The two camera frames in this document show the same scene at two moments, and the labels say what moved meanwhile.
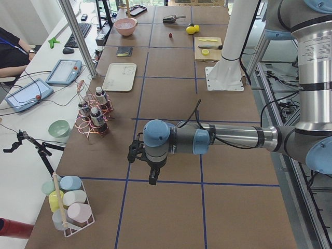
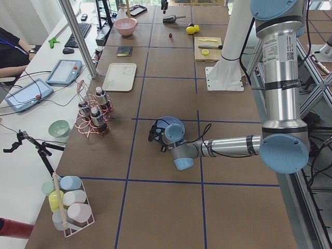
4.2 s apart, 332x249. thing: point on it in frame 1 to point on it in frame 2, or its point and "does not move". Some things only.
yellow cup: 53,199 does not move
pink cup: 79,212 does not move
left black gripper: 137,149 to 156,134
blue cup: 70,182 does not move
